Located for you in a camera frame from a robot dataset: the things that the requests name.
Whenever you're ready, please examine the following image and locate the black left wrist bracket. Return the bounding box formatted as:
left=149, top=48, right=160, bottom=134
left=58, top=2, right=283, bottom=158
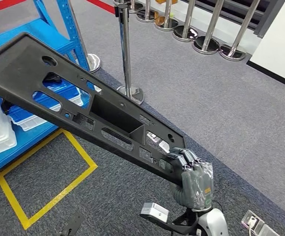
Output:
left=59, top=210, right=85, bottom=236

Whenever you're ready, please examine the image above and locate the long black plastic frame part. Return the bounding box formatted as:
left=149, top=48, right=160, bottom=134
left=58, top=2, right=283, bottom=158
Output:
left=0, top=31, right=186, bottom=187

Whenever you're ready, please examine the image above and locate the black right camera bracket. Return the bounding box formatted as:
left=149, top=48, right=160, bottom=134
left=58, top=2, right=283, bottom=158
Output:
left=139, top=213, right=200, bottom=236

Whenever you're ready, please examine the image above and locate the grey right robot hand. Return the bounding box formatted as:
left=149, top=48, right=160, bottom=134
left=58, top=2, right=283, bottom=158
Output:
left=167, top=147, right=214, bottom=212

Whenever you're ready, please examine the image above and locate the chrome stanchion post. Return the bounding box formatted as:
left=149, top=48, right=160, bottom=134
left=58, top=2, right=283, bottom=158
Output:
left=219, top=0, right=261, bottom=62
left=173, top=0, right=199, bottom=43
left=115, top=3, right=145, bottom=106
left=127, top=0, right=144, bottom=14
left=154, top=0, right=179, bottom=32
left=136, top=0, right=158, bottom=24
left=67, top=0, right=102, bottom=74
left=191, top=0, right=225, bottom=56

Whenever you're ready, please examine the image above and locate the blue metal shelf rack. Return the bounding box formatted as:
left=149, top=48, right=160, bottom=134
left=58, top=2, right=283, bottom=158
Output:
left=0, top=0, right=103, bottom=180

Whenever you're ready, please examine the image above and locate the blue plastic tray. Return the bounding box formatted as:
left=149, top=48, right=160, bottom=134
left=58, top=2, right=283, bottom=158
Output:
left=7, top=73, right=95, bottom=124

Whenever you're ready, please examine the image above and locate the small black plastic part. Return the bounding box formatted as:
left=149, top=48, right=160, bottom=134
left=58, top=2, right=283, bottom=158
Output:
left=44, top=72, right=63, bottom=84

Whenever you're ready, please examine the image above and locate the red barrier belt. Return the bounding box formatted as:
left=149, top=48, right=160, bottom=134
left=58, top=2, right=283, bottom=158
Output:
left=0, top=0, right=26, bottom=16
left=85, top=0, right=116, bottom=15

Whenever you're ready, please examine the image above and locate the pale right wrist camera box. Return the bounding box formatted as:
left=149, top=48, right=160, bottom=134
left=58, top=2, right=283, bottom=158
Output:
left=140, top=202, right=170, bottom=224

